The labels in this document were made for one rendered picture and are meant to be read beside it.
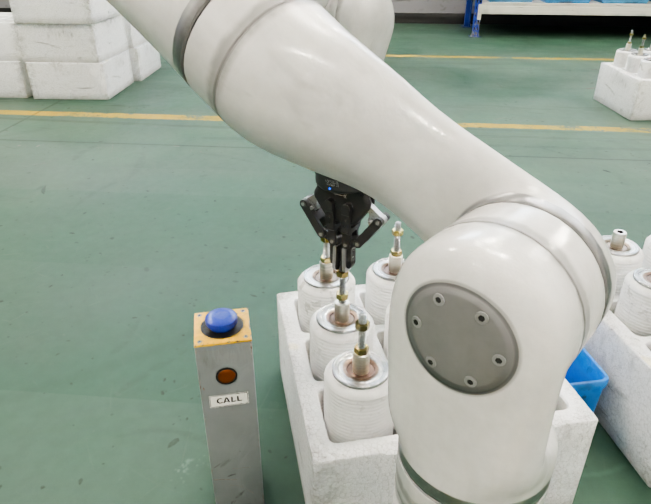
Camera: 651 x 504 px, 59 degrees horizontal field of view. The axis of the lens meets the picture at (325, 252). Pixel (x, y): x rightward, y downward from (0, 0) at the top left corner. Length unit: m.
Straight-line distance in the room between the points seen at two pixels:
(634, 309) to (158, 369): 0.86
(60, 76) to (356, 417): 2.76
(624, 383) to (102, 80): 2.74
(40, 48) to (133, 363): 2.31
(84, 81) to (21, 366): 2.14
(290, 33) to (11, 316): 1.22
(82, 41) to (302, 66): 2.90
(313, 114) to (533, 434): 0.20
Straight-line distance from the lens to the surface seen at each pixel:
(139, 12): 0.40
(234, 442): 0.84
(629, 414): 1.08
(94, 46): 3.18
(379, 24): 0.67
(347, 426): 0.78
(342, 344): 0.83
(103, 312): 1.40
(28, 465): 1.10
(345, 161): 0.34
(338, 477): 0.79
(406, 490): 0.38
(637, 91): 2.98
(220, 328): 0.73
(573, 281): 0.29
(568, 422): 0.87
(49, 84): 3.33
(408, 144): 0.33
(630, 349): 1.04
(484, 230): 0.28
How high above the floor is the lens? 0.75
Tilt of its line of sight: 29 degrees down
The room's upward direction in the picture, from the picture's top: straight up
